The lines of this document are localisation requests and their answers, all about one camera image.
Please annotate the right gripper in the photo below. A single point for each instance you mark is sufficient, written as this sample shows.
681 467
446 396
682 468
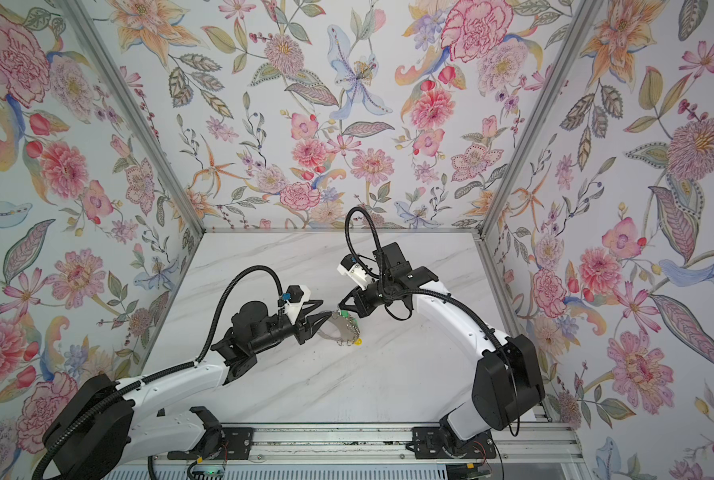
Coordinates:
366 297

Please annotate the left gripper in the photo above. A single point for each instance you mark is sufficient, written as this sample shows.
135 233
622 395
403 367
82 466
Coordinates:
300 322

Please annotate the metal keyring disc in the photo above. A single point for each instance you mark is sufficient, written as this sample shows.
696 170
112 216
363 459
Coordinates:
343 331

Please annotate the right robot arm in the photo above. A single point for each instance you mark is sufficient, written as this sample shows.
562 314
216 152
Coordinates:
507 380

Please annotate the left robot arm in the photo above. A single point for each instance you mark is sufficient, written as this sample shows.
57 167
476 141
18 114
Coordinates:
108 423

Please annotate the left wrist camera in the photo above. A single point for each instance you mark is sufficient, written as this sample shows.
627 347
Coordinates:
294 299

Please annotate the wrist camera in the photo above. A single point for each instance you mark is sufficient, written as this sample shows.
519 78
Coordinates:
294 299
350 268

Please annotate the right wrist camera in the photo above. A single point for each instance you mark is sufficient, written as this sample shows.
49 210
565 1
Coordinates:
350 268

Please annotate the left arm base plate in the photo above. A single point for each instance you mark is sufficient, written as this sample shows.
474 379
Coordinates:
229 444

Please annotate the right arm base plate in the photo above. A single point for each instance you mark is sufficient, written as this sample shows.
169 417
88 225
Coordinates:
440 443

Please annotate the aluminium front rail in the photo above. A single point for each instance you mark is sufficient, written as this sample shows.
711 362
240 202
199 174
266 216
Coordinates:
535 450

